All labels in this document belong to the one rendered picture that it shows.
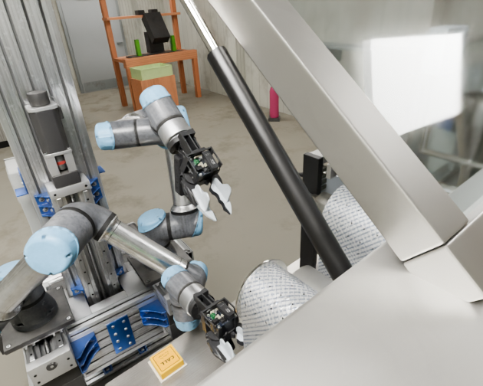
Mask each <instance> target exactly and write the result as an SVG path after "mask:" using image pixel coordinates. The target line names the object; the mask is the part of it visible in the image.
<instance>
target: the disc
mask: <svg viewBox="0 0 483 386"><path fill-rule="evenodd" d="M272 264H277V265H279V266H281V267H283V268H284V269H286V270H288V269H287V266H286V264H285V263H284V262H283V261H282V260H279V259H270V260H266V261H265V262H263V263H260V264H259V265H258V266H256V268H254V269H253V271H251V272H250V273H249V274H248V275H247V277H246V278H245V280H244V281H243V283H242V285H241V287H240V289H239V291H238V294H237V297H236V301H235V311H236V313H237V315H238V317H239V318H240V319H242V311H241V300H242V294H243V292H244V290H245V287H246V286H247V285H248V283H249V281H250V280H251V278H252V277H253V276H254V275H255V274H256V273H257V272H258V271H259V270H261V269H263V268H264V267H266V266H268V265H272Z"/></svg>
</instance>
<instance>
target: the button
mask: <svg viewBox="0 0 483 386"><path fill-rule="evenodd" d="M149 359H150V361H151V364H152V365H153V367H154V368H155V369H156V371H157V373H158V374H159V376H160V377H161V378H162V379H164V378H166V377H168V376H169V375H170V374H172V373H173V372H174V371H176V370H177V369H179V368H181V367H182V366H183V365H184V362H183V359H182V357H181V356H180V355H179V353H178V352H177V351H176V350H175V349H174V347H173V346H172V345H171V344H170V345H168V346H167V347H165V348H164V349H163V350H161V351H160V352H157V353H156V354H155V355H153V356H152V357H150V358H149Z"/></svg>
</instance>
